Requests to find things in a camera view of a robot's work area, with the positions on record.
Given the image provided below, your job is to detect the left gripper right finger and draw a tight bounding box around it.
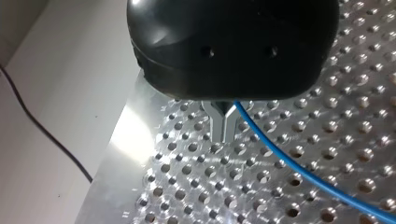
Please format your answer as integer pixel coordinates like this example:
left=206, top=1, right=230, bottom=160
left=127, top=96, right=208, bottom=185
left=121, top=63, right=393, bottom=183
left=222, top=100, right=254, bottom=144

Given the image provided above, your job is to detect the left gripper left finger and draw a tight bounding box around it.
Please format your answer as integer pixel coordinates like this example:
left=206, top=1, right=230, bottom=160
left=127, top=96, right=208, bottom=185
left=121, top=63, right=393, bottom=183
left=201, top=100, right=224, bottom=144

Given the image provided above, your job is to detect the blue cable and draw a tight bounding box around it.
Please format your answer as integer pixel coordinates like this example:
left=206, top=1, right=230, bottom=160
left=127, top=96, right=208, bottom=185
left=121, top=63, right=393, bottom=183
left=233, top=99, right=396, bottom=224

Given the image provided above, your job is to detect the black cable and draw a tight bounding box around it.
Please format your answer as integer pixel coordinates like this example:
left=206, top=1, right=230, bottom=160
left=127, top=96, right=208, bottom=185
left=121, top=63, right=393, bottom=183
left=0, top=64, right=93, bottom=184

